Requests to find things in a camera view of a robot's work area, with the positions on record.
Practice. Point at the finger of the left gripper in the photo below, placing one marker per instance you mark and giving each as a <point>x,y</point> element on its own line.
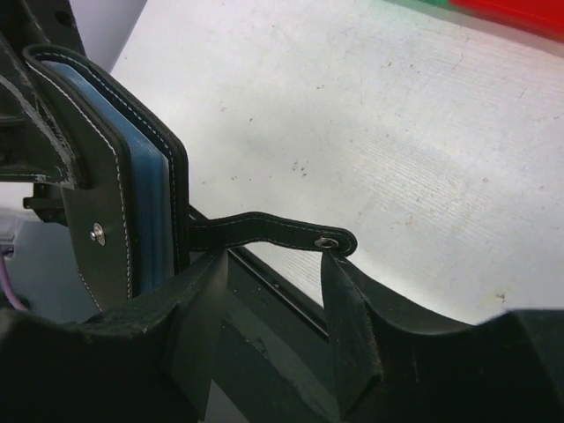
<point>43,119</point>

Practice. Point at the green plastic bin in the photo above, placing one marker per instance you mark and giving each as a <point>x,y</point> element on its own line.
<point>437,4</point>

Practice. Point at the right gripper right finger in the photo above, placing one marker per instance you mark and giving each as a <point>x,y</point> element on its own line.
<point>396,361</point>

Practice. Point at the black leather card holder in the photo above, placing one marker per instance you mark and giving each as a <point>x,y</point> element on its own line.
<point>129,217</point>

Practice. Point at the red plastic bin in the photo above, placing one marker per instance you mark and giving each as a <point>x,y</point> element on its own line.
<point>538,16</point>

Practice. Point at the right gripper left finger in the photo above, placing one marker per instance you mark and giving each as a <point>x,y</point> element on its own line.
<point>149,360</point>

